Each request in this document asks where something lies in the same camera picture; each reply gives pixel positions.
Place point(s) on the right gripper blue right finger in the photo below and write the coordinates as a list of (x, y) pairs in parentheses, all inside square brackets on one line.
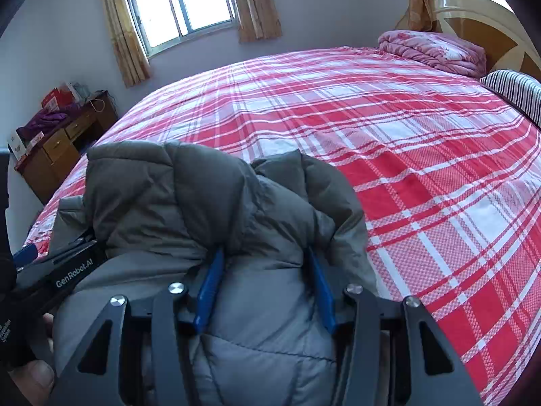
[(322, 292)]

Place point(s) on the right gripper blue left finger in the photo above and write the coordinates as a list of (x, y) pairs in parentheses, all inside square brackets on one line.
[(208, 291)]

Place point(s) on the grey puffer jacket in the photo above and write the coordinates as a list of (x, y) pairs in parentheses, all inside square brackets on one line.
[(163, 211)]

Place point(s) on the person's left hand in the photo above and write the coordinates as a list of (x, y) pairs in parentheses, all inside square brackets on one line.
[(35, 381)]

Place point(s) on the wooden desk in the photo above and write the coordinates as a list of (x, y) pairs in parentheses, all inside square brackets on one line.
[(55, 155)]

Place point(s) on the white box on desk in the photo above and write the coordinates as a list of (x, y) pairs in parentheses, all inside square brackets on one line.
[(17, 146)]

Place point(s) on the purple garment on desk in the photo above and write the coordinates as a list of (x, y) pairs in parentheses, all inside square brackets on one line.
[(45, 121)]

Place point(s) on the bed with red plaid sheet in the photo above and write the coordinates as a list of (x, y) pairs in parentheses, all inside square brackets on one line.
[(415, 181)]

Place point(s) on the red gift bag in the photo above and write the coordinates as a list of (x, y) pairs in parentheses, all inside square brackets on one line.
[(58, 98)]

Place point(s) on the left beige curtain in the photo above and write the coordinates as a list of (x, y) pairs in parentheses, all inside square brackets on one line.
[(131, 57)]

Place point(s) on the right beige curtain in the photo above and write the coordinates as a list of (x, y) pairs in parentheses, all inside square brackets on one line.
[(258, 20)]

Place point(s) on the folded pink quilt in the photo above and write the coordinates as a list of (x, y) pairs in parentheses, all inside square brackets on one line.
[(438, 50)]

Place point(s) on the striped pillow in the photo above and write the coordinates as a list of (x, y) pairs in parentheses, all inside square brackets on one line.
[(520, 90)]

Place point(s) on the wooden headboard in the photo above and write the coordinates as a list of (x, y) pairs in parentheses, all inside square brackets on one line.
[(494, 28)]

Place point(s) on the window with metal frame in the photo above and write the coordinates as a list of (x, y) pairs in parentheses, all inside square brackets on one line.
[(162, 24)]

